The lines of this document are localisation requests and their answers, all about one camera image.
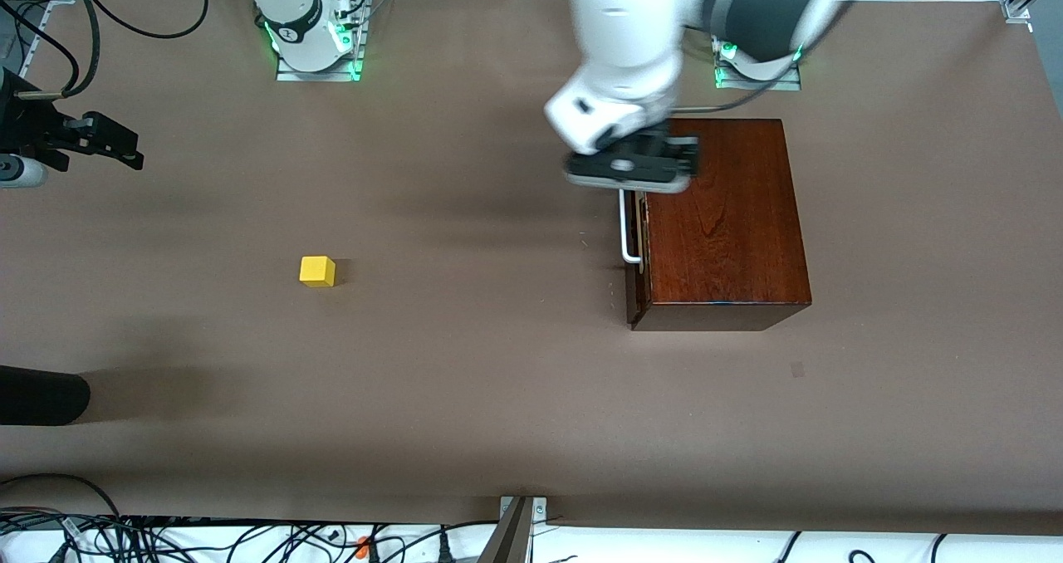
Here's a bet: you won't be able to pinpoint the light wooden drawer box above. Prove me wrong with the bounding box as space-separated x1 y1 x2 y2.
620 188 650 325

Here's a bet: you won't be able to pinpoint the yellow wooden block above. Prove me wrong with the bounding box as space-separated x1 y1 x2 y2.
299 256 337 288

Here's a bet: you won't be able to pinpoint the dark brown wooden cabinet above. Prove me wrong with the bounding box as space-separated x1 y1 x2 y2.
629 117 813 332

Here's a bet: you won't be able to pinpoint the black rounded object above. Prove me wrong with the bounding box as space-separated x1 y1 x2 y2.
0 365 91 427

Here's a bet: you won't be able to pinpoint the brown paper table cover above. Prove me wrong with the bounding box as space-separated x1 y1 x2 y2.
0 0 1063 536

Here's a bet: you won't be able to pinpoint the silver metal mounting plate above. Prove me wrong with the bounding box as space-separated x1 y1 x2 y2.
498 495 549 522

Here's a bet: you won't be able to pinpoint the tangled black cables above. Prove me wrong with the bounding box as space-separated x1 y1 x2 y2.
0 472 499 563

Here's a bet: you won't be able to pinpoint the dark metal post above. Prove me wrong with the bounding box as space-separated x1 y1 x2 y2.
478 497 534 563

